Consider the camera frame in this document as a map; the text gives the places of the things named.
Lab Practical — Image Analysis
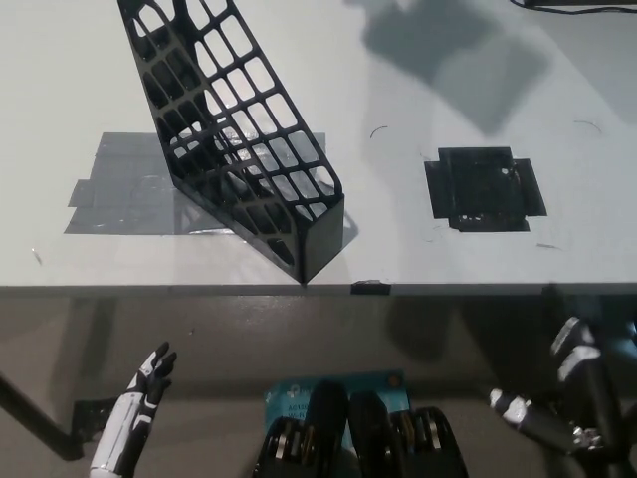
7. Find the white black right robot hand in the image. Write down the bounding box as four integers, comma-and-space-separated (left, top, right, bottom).
489, 316, 612, 457

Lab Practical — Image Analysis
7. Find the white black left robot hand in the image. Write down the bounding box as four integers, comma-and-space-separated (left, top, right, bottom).
91, 341, 179, 475

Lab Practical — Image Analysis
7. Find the black lattice magazine stand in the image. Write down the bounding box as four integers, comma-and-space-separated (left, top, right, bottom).
116, 0, 346, 288

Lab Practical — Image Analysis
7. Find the black diagonal table leg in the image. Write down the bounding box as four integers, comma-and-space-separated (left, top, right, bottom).
0, 370, 85, 460

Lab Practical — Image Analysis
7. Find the small black tape strip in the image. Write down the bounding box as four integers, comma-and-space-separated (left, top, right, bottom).
350, 280, 392, 296

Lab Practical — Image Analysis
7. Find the black square tape patch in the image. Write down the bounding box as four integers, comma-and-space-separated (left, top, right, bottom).
423, 145, 548, 233

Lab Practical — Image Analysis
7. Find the grey tape patch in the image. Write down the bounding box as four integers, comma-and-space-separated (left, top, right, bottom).
63, 131, 359, 238

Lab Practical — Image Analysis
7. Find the black table foot bracket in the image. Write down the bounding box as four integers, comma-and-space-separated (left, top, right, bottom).
72, 397, 121, 444

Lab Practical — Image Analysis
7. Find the black cable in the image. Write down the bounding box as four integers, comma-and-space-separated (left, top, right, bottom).
512, 0, 637, 14

